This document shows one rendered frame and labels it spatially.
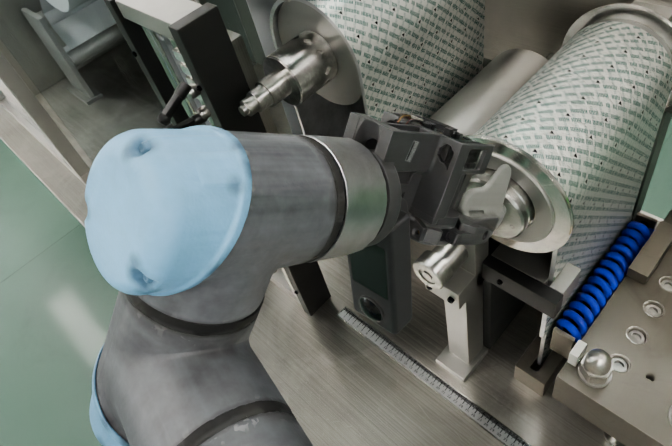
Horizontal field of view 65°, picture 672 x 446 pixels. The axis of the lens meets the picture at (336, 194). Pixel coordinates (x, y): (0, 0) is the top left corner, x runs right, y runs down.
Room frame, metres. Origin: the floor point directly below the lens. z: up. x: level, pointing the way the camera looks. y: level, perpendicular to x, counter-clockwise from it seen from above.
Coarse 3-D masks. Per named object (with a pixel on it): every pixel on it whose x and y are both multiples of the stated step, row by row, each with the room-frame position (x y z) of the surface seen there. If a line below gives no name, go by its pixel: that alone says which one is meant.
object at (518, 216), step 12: (480, 180) 0.33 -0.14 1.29; (516, 192) 0.31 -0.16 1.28; (504, 204) 0.31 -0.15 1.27; (516, 204) 0.30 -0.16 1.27; (528, 204) 0.30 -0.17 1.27; (504, 216) 0.31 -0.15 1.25; (516, 216) 0.30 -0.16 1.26; (528, 216) 0.30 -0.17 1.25; (504, 228) 0.30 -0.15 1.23; (516, 228) 0.29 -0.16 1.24
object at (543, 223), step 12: (636, 24) 0.46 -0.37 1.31; (480, 156) 0.35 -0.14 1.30; (492, 156) 0.34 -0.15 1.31; (492, 168) 0.34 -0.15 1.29; (516, 168) 0.32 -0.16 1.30; (516, 180) 0.31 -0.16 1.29; (528, 180) 0.30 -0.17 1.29; (528, 192) 0.30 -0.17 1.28; (540, 192) 0.29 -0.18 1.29; (540, 204) 0.29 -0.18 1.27; (540, 216) 0.29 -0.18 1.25; (552, 216) 0.28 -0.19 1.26; (528, 228) 0.30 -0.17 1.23; (540, 228) 0.29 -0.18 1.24; (552, 228) 0.28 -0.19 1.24; (516, 240) 0.31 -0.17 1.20; (528, 240) 0.30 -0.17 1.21
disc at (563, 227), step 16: (496, 144) 0.34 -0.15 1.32; (512, 144) 0.33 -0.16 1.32; (512, 160) 0.32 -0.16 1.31; (528, 160) 0.31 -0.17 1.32; (544, 176) 0.30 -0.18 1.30; (560, 192) 0.28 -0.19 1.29; (560, 208) 0.28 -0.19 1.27; (560, 224) 0.28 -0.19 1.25; (496, 240) 0.33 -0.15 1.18; (512, 240) 0.32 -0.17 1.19; (544, 240) 0.29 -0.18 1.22; (560, 240) 0.28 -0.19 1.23
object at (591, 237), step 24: (648, 144) 0.40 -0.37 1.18; (624, 168) 0.36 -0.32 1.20; (624, 192) 0.38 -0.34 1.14; (600, 216) 0.34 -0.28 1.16; (624, 216) 0.39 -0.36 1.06; (576, 240) 0.31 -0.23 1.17; (600, 240) 0.35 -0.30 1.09; (552, 264) 0.28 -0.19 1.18; (576, 264) 0.31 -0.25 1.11; (576, 288) 0.33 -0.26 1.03
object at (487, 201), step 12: (504, 168) 0.29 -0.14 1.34; (492, 180) 0.28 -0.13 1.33; (504, 180) 0.29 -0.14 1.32; (468, 192) 0.27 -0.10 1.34; (480, 192) 0.27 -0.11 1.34; (492, 192) 0.28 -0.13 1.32; (504, 192) 0.29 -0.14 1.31; (468, 204) 0.27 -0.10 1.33; (480, 204) 0.27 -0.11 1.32; (492, 204) 0.28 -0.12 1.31; (468, 216) 0.26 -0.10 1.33; (480, 216) 0.26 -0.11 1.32; (492, 216) 0.27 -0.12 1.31
